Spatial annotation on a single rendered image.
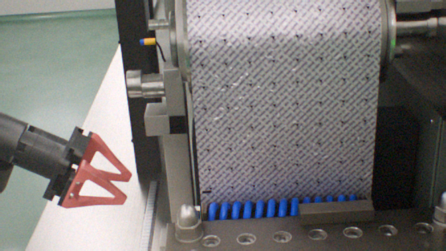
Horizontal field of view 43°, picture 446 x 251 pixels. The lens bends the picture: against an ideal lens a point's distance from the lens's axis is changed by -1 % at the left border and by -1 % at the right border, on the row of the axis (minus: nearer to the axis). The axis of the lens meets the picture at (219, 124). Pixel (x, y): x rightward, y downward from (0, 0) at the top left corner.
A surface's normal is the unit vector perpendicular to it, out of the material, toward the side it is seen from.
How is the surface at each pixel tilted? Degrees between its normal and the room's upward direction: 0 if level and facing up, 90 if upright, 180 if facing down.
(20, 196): 0
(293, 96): 90
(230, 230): 0
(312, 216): 90
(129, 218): 0
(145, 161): 90
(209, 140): 90
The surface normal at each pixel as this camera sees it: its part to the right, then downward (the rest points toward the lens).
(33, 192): -0.05, -0.91
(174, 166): 0.03, 0.42
